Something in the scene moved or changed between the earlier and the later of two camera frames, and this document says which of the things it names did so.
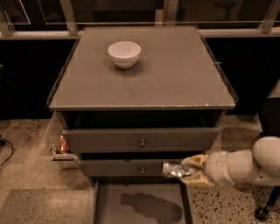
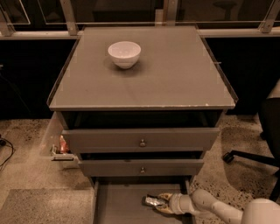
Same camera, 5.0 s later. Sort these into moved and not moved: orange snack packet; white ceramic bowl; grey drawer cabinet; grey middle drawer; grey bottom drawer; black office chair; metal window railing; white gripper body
Moved: white gripper body
Not moved: grey middle drawer; orange snack packet; grey drawer cabinet; white ceramic bowl; metal window railing; grey bottom drawer; black office chair
